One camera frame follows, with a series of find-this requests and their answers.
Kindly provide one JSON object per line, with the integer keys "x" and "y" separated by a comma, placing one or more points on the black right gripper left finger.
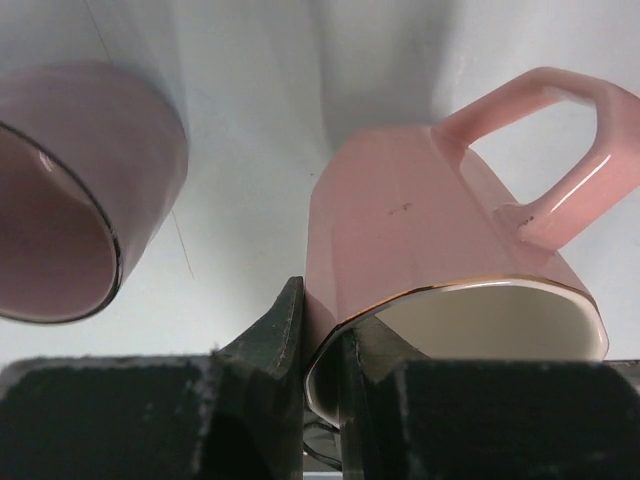
{"x": 234, "y": 413}

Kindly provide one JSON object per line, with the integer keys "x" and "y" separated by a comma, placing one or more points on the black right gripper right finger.
{"x": 403, "y": 415}

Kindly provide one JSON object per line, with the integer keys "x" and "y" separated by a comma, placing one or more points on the pink mug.
{"x": 410, "y": 226}

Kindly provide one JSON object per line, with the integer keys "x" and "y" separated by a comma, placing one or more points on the purple mug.
{"x": 93, "y": 158}

